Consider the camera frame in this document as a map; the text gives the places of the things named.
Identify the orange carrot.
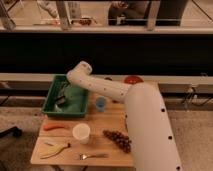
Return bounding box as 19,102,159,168
43,124,69,131

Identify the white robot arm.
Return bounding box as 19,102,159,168
66,61,183,171

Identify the white plastic cup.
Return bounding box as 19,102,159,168
72,123,90,144

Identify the bunch of dark grapes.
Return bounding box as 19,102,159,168
103,130,131,153

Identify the black cable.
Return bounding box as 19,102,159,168
183,84,213,108

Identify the metal fork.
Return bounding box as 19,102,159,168
79,153,109,160

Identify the person in background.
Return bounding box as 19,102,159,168
108,0,189,27

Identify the blue plastic cup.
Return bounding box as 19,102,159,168
95,97,106,112

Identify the green plastic tray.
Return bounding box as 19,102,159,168
42,74,88,118

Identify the red bowl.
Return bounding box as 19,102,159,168
124,75,142,84

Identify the white object in background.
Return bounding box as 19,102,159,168
37,0,58,18

